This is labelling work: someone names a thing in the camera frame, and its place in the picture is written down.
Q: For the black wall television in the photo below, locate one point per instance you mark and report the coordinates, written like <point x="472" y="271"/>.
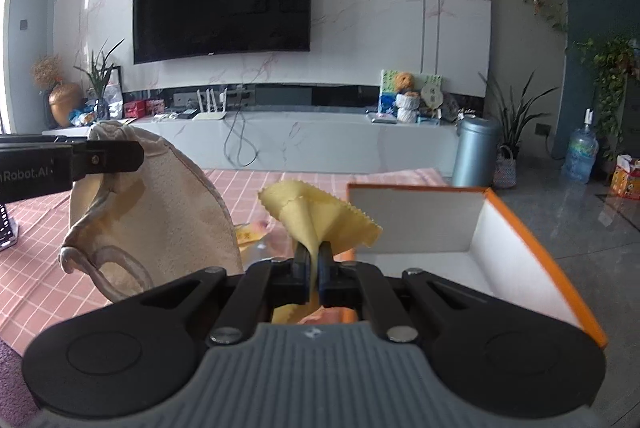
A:
<point x="173" y="29"/>

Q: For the gold round vase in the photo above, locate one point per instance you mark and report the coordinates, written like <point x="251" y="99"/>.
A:
<point x="63" y="99"/>

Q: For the blue water jug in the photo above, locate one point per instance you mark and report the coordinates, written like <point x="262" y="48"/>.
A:
<point x="581" y="152"/>

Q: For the orange cardboard box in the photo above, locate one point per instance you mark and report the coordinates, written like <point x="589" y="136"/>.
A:
<point x="470" y="236"/>

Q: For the white marble TV console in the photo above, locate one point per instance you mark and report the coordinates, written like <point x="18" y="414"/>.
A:
<point x="309" y="142"/>

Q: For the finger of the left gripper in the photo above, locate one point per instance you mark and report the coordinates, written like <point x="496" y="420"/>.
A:
<point x="105" y="157"/>

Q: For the hanging green vine plant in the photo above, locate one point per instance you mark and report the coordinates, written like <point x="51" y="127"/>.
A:
<point x="612" y="63"/>

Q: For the potted long leaf plant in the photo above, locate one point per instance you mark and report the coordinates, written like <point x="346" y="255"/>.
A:
<point x="515" y="113"/>

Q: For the small teddy bear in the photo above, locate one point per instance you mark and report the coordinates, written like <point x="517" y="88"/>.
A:
<point x="404" y="83"/>

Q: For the orange tissue box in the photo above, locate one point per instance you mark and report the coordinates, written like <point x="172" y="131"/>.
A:
<point x="626" y="178"/>

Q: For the beige drawstring cloth bag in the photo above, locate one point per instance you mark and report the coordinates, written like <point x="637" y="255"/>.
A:
<point x="131" y="232"/>

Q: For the woven small basket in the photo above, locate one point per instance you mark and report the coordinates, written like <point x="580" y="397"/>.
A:
<point x="505" y="169"/>

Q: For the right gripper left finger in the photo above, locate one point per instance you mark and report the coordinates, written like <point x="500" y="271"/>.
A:
<point x="264" y="287"/>

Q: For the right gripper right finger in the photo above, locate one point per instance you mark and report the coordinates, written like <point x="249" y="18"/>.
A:
<point x="363" y="288"/>

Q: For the silver yellow wipes pack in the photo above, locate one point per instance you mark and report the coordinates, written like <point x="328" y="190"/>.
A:
<point x="261" y="234"/>

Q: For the green plant in vase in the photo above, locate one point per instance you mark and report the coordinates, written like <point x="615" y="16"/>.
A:
<point x="99" y="73"/>

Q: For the yellow microfiber cloth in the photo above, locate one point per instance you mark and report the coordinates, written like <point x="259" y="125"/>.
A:
<point x="311" y="217"/>

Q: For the grey metal trash bin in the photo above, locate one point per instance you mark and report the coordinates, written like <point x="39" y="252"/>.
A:
<point x="477" y="152"/>

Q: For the white wifi router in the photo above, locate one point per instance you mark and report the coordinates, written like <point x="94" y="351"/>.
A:
<point x="212" y="104"/>

